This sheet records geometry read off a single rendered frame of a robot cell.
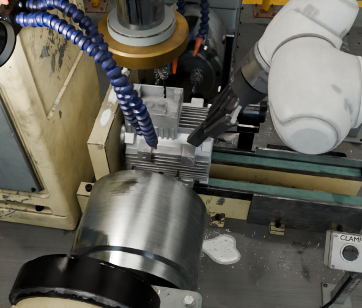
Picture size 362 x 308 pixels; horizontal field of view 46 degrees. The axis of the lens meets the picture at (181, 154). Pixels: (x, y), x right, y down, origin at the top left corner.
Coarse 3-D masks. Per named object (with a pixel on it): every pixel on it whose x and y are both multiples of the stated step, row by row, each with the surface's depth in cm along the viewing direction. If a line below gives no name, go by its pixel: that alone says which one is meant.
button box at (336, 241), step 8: (328, 232) 85; (336, 232) 82; (344, 232) 85; (328, 240) 84; (336, 240) 81; (344, 240) 81; (352, 240) 81; (360, 240) 81; (328, 248) 83; (336, 248) 81; (360, 248) 81; (328, 256) 82; (336, 256) 81; (360, 256) 81; (328, 264) 82; (336, 264) 81; (344, 264) 81; (352, 264) 81; (360, 264) 81; (360, 272) 80
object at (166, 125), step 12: (144, 84) 100; (144, 96) 101; (156, 96) 101; (168, 96) 101; (180, 96) 97; (156, 108) 97; (168, 108) 99; (180, 108) 97; (156, 120) 94; (168, 120) 93; (132, 132) 98; (156, 132) 96; (168, 132) 96
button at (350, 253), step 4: (344, 248) 81; (348, 248) 80; (352, 248) 80; (356, 248) 80; (344, 252) 80; (348, 252) 80; (352, 252) 80; (356, 252) 80; (344, 256) 80; (348, 256) 80; (352, 256) 80; (356, 256) 80; (348, 260) 80; (352, 260) 80
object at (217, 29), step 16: (192, 16) 114; (192, 32) 110; (208, 32) 113; (224, 32) 120; (192, 48) 110; (208, 48) 109; (192, 64) 113; (208, 64) 112; (144, 80) 120; (160, 80) 114; (176, 80) 118; (192, 80) 113; (208, 80) 116; (192, 96) 121; (208, 96) 121
